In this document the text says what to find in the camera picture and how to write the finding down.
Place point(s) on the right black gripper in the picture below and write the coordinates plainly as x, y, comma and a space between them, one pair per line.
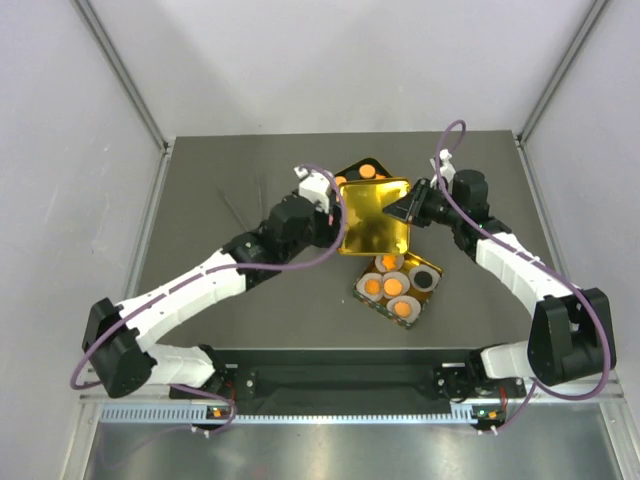
412, 206

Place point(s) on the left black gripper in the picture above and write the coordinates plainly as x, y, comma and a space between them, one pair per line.
330, 234

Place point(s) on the gold tin lid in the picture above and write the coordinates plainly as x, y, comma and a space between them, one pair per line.
369, 231

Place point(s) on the black round cookie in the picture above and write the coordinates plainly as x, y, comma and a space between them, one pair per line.
423, 280

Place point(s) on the green christmas cookie tin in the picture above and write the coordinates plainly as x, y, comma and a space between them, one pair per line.
410, 260

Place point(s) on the black metal tweezers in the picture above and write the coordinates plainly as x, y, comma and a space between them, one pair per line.
260, 187

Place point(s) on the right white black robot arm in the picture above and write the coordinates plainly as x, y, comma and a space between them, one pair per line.
571, 334

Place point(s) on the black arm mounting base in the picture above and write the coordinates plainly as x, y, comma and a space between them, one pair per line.
433, 382

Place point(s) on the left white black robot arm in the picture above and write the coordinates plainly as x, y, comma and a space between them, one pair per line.
122, 341

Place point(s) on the round orange cookie top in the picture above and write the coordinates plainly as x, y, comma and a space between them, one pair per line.
367, 171

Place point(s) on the black cookie tray gold rim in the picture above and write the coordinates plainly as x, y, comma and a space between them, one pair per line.
351, 172

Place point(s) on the orange fish cookie in tin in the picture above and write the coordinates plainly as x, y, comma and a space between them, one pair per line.
390, 262

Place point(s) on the white paper cookie cup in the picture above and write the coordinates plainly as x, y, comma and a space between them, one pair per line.
435, 274
361, 282
395, 283
405, 307

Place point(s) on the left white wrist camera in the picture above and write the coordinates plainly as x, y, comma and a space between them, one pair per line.
315, 186

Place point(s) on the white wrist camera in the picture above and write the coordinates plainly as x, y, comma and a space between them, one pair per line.
444, 169
315, 186

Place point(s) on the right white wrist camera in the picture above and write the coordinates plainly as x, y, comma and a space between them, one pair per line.
444, 169

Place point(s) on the white slotted cable duct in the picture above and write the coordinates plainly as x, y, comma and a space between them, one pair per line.
204, 414

